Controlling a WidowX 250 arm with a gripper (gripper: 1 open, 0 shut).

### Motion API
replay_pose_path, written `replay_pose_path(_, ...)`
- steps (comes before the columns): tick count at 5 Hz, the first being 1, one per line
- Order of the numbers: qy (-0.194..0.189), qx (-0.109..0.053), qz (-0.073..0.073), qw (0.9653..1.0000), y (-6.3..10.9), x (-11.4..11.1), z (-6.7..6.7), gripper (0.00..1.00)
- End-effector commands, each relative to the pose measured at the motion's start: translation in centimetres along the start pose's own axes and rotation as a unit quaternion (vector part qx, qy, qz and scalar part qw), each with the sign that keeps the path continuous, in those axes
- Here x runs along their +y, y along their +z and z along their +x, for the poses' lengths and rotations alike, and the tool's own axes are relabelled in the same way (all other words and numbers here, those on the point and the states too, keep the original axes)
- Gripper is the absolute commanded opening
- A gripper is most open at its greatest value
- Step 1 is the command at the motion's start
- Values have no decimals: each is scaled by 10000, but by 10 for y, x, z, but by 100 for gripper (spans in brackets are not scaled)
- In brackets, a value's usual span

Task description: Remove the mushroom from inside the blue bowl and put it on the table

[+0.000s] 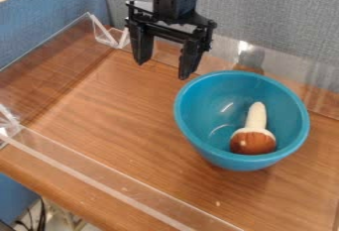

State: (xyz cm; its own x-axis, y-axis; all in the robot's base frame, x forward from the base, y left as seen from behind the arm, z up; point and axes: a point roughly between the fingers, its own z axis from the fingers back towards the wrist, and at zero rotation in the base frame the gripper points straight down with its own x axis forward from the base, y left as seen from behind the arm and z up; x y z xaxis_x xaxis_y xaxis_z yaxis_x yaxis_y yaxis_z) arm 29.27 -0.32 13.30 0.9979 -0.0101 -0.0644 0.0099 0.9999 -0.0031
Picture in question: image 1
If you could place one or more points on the clear acrylic back barrier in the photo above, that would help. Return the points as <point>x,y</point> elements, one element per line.
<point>312,79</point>

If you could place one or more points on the brown and white toy mushroom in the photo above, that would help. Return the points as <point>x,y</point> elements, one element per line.
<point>253,140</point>

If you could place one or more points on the clear acrylic front barrier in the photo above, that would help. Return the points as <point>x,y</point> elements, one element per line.
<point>172,211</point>

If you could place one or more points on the blue plastic bowl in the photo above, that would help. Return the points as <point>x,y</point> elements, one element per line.
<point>211,109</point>

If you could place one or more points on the clear acrylic left barrier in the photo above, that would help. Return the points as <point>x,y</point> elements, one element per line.
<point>44,75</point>

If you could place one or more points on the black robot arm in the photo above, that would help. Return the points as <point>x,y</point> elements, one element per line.
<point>173,9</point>

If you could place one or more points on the clear acrylic barrier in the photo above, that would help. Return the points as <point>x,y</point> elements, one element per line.
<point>44,75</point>
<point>172,211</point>
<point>312,79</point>

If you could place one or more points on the clear acrylic corner bracket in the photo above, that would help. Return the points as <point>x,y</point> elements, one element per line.
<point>109,36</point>

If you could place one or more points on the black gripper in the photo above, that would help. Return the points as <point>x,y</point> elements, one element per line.
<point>190,30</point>

